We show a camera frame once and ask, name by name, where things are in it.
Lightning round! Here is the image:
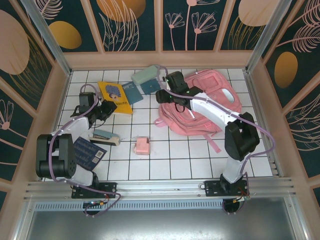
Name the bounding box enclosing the yellow book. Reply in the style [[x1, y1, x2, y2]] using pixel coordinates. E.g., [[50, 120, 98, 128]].
[[97, 81, 134, 116]]

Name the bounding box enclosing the blue and cream stapler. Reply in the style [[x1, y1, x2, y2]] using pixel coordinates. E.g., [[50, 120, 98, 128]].
[[89, 129, 121, 147]]

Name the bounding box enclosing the navy booklet with QR codes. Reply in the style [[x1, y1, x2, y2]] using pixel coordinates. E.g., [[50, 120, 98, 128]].
[[72, 136, 108, 172]]

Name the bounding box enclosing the pink backpack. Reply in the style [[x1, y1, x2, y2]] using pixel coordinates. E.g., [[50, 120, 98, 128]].
[[153, 69, 242, 154]]

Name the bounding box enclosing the teal square notebook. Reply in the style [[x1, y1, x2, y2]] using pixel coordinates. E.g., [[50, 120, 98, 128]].
[[139, 79, 161, 95]]

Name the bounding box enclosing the mint green glasses case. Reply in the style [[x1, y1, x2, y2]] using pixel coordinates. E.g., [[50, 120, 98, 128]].
[[131, 65, 158, 86]]

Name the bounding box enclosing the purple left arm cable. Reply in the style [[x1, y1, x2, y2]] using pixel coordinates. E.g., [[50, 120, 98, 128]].
[[48, 84, 122, 218]]

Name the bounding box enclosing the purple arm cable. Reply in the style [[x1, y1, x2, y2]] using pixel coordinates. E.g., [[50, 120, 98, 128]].
[[48, 84, 122, 218], [156, 64, 277, 216]]

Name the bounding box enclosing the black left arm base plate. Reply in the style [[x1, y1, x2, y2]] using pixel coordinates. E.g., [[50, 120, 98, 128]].
[[71, 182, 118, 200]]

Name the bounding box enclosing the aluminium mounting rail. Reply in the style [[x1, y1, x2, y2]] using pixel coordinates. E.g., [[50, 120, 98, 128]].
[[23, 177, 297, 201]]

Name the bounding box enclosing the aluminium frame post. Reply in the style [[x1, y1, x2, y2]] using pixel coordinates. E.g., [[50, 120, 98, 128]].
[[19, 0, 73, 76], [244, 0, 293, 73]]

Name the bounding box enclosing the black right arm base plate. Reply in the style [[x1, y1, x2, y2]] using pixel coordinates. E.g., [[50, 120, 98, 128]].
[[204, 180, 251, 198]]

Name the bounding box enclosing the grey slotted cable duct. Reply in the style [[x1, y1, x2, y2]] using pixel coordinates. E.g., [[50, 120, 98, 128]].
[[33, 201, 286, 212]]

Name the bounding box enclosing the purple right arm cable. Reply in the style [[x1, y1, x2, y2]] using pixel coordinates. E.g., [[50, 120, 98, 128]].
[[156, 64, 277, 216]]

